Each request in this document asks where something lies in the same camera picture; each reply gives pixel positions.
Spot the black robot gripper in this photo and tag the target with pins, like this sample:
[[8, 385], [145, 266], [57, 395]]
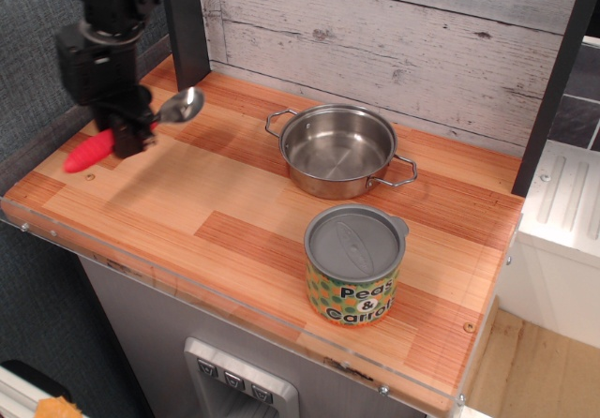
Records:
[[99, 71]]

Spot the red handled metal spoon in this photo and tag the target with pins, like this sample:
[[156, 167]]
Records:
[[183, 104]]

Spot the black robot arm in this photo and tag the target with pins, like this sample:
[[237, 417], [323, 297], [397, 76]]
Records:
[[117, 16]]

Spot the clear acrylic edge guard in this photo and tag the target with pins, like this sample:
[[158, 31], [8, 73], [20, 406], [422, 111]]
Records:
[[255, 277]]

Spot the grey toy fridge cabinet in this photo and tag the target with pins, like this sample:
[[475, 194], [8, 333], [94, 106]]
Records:
[[152, 328]]

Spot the stainless steel pot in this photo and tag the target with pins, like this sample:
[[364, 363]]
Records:
[[339, 151]]

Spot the peas and carrots toy can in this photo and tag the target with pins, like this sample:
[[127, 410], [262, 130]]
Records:
[[353, 256]]

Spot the silver ice dispenser panel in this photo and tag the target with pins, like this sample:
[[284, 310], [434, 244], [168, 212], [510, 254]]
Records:
[[227, 386]]

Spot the orange object bottom left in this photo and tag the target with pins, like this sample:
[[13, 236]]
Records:
[[57, 407]]

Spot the white toy sink unit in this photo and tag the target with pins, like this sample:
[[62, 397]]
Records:
[[551, 276]]

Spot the dark left upright post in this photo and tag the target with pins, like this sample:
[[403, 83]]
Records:
[[188, 41]]

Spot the dark upright post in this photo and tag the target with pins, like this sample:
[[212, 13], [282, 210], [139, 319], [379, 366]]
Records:
[[188, 41], [574, 33]]

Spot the white frame bottom left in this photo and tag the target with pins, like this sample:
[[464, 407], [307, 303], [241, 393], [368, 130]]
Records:
[[19, 395]]

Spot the dark right upright post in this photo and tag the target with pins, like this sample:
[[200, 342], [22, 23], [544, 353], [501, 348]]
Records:
[[574, 33]]

